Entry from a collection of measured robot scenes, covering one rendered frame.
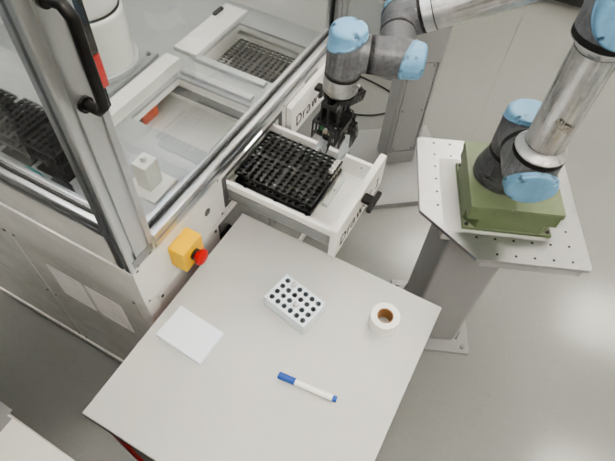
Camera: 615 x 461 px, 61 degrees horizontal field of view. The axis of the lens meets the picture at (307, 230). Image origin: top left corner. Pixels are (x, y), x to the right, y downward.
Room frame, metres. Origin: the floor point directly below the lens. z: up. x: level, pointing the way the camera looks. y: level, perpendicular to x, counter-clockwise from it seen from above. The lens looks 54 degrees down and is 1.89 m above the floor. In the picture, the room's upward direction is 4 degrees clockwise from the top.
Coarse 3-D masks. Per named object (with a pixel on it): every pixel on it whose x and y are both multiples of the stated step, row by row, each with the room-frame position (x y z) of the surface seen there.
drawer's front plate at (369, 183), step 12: (384, 156) 0.95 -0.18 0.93; (372, 168) 0.91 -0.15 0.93; (372, 180) 0.88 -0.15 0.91; (360, 192) 0.82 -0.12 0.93; (372, 192) 0.91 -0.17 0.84; (348, 204) 0.78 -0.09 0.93; (360, 204) 0.82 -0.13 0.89; (348, 216) 0.75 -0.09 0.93; (336, 228) 0.71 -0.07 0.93; (336, 240) 0.70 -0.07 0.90; (336, 252) 0.71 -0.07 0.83
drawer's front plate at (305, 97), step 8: (320, 72) 1.28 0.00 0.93; (312, 80) 1.24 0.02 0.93; (320, 80) 1.27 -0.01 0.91; (304, 88) 1.20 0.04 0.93; (312, 88) 1.22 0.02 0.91; (296, 96) 1.16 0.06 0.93; (304, 96) 1.18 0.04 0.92; (312, 96) 1.22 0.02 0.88; (288, 104) 1.12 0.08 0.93; (296, 104) 1.13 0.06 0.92; (304, 104) 1.18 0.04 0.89; (288, 112) 1.11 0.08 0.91; (296, 112) 1.13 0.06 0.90; (304, 112) 1.18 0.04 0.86; (288, 120) 1.11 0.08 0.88; (296, 120) 1.14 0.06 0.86; (304, 120) 1.18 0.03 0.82; (288, 128) 1.11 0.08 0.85; (296, 128) 1.14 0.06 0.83
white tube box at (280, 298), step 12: (288, 276) 0.65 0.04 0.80; (276, 288) 0.62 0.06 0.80; (288, 288) 0.62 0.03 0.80; (300, 288) 0.62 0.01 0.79; (264, 300) 0.59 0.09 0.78; (276, 300) 0.59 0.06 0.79; (288, 300) 0.59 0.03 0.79; (300, 300) 0.60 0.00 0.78; (312, 300) 0.60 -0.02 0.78; (276, 312) 0.57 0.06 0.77; (288, 312) 0.57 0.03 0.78; (300, 312) 0.56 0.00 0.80; (312, 312) 0.56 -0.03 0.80; (300, 324) 0.53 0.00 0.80; (312, 324) 0.55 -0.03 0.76
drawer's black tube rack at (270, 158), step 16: (272, 144) 1.02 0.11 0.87; (288, 144) 1.00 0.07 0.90; (256, 160) 0.96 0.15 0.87; (272, 160) 0.94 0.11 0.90; (288, 160) 0.97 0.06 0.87; (304, 160) 0.94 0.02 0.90; (320, 160) 0.95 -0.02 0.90; (240, 176) 0.90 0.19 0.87; (256, 176) 0.88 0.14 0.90; (272, 176) 0.88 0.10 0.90; (288, 176) 0.91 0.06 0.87; (304, 176) 0.92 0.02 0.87; (320, 176) 0.90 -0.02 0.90; (336, 176) 0.92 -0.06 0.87; (272, 192) 0.85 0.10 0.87; (288, 192) 0.83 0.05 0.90; (304, 192) 0.83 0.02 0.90; (304, 208) 0.81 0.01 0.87
